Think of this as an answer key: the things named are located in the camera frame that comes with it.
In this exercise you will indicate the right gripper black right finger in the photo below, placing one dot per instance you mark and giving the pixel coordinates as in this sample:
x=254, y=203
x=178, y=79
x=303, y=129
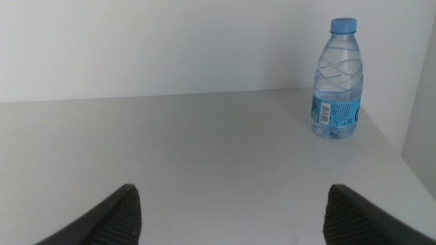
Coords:
x=357, y=221

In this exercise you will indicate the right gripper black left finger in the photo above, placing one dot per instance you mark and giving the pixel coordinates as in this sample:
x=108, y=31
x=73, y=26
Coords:
x=109, y=221

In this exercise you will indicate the clear water bottle blue cap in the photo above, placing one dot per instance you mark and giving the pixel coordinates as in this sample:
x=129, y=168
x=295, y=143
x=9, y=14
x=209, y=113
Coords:
x=337, y=81

